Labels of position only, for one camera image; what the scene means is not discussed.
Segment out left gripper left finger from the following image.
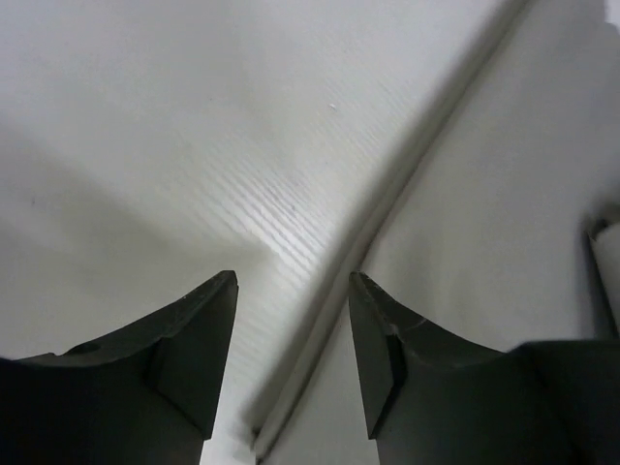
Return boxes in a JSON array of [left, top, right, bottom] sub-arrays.
[[1, 270, 237, 464]]

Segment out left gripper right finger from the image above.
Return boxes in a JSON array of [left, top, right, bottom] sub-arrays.
[[348, 272, 619, 464]]

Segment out grey cloth napkin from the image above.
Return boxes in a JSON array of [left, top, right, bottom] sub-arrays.
[[252, 1, 619, 464]]

